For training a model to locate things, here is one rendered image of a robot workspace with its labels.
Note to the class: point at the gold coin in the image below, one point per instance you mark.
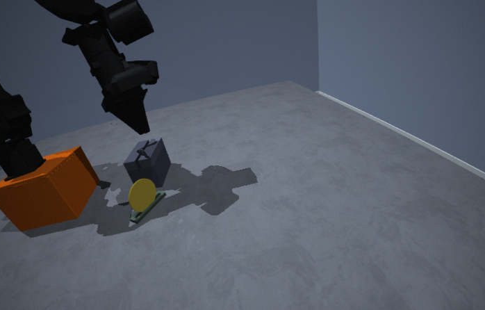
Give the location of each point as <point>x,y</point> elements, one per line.
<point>142,194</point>

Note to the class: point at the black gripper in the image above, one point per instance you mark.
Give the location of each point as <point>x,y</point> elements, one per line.
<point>122,90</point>

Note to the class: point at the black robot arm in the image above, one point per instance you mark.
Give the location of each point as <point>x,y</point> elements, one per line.
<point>126,22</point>

